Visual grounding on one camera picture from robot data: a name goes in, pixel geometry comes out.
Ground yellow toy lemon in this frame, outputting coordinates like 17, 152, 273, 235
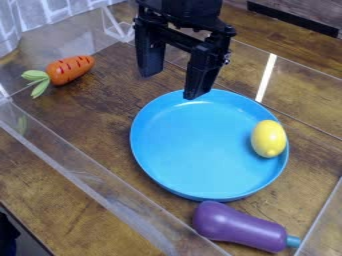
249, 120, 287, 158

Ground purple toy eggplant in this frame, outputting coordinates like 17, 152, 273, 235
192, 201, 300, 253

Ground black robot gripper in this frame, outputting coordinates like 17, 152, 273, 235
134, 0, 236, 100

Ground orange toy carrot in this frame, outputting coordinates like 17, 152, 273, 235
21, 55, 94, 99

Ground clear acrylic enclosure wall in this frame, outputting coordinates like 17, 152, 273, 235
0, 3, 342, 256

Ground blue round tray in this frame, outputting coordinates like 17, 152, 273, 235
129, 89, 288, 202

